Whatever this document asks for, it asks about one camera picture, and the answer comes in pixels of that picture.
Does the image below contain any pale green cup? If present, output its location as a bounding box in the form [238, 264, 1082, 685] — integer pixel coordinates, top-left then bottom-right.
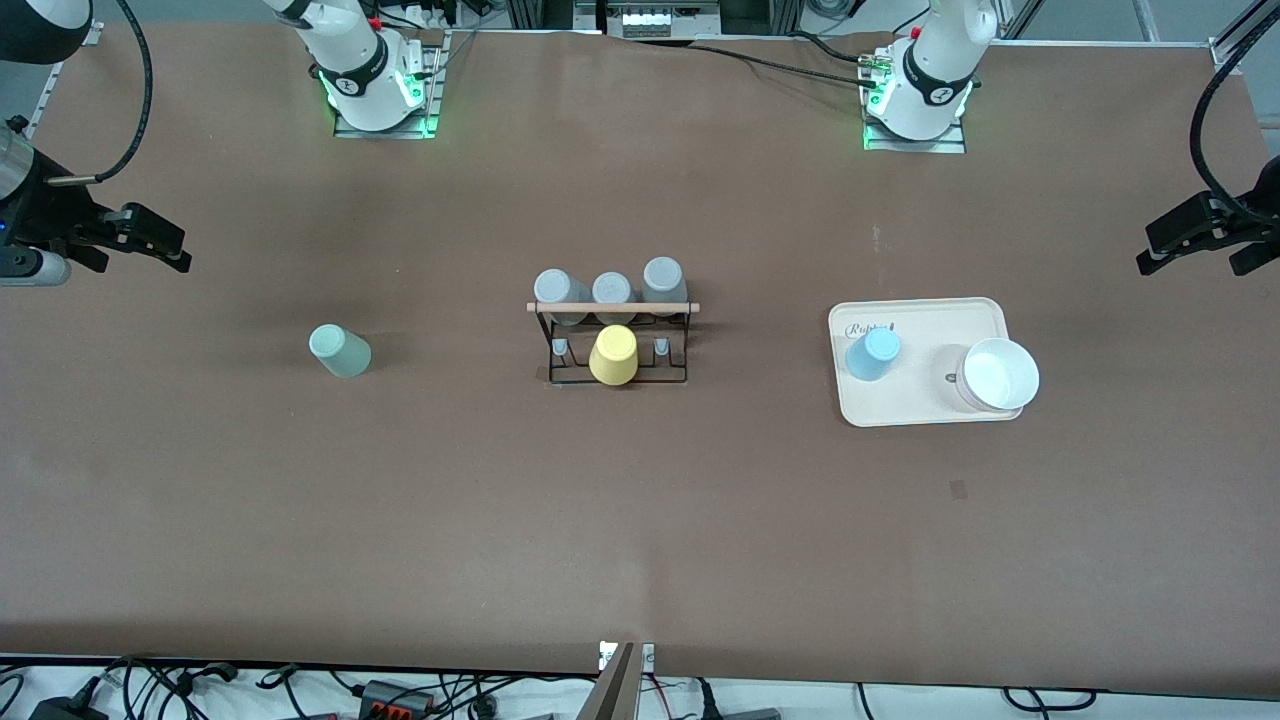
[308, 323, 373, 380]

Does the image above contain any light blue cup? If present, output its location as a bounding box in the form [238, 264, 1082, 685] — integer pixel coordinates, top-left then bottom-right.
[846, 328, 903, 383]

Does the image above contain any white bowl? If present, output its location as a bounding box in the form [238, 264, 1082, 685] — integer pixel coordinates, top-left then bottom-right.
[953, 337, 1041, 414]

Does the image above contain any beige plastic tray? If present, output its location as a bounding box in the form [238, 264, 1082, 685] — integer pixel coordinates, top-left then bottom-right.
[828, 296, 1026, 429]

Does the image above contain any grey cup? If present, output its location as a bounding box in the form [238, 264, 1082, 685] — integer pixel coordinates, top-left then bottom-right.
[533, 268, 593, 327]
[591, 271, 637, 326]
[641, 256, 689, 317]

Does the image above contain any yellow cup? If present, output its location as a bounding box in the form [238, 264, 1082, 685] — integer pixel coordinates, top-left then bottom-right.
[588, 324, 639, 386]

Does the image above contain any black power adapter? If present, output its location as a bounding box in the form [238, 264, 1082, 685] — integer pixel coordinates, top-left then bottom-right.
[28, 693, 111, 720]

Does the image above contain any black box with orange connectors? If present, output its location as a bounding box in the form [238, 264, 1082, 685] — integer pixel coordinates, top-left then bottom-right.
[358, 680, 438, 717]

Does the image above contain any brown table cover mat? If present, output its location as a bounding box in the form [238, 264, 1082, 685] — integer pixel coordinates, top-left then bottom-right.
[0, 22, 1280, 698]

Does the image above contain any white power strip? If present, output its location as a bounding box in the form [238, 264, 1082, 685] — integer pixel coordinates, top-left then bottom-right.
[620, 0, 723, 39]

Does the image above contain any black plug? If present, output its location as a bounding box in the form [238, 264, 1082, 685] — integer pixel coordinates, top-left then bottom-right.
[697, 680, 781, 720]

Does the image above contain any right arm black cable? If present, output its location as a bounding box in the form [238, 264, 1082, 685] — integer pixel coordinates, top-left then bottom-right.
[45, 0, 154, 187]

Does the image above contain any aluminium frame bar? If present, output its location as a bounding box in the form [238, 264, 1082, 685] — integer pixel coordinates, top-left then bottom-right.
[1208, 0, 1280, 69]

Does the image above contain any aluminium table edge rail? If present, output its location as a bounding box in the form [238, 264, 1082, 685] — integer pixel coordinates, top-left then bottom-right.
[18, 18, 104, 141]

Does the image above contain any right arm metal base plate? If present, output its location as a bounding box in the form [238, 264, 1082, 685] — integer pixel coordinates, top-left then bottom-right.
[333, 30, 446, 141]

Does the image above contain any black wire cup rack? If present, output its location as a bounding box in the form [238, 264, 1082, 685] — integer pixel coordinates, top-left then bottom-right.
[527, 300, 701, 389]

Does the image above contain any camera mount post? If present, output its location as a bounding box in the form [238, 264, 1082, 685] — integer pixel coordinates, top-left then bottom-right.
[575, 640, 656, 720]

